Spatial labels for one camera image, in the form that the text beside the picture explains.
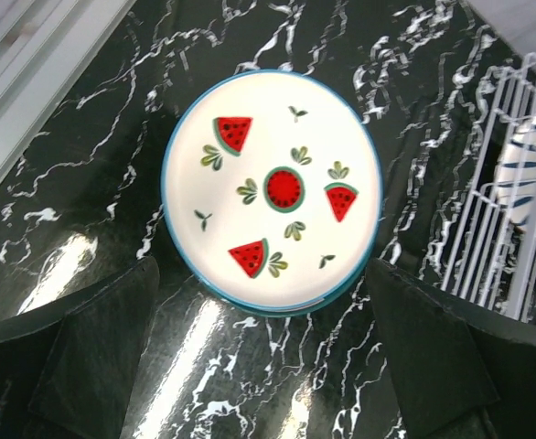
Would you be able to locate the white watermelon plate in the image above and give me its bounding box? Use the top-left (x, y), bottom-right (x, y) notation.
top-left (160, 70), bottom-right (383, 316)

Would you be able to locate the left aluminium frame post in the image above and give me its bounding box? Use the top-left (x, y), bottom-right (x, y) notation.
top-left (0, 1), bottom-right (134, 183)

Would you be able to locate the white wire dish rack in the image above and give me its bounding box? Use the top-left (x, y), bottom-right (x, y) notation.
top-left (441, 52), bottom-right (536, 326)

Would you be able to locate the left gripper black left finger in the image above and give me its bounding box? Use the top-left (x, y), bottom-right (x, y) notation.
top-left (0, 257), bottom-right (159, 438)

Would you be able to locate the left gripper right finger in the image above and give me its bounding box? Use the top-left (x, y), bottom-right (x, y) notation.
top-left (366, 259), bottom-right (536, 438)

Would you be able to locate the white blue sunburst plate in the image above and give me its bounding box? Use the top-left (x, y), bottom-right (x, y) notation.
top-left (494, 114), bottom-right (536, 232)

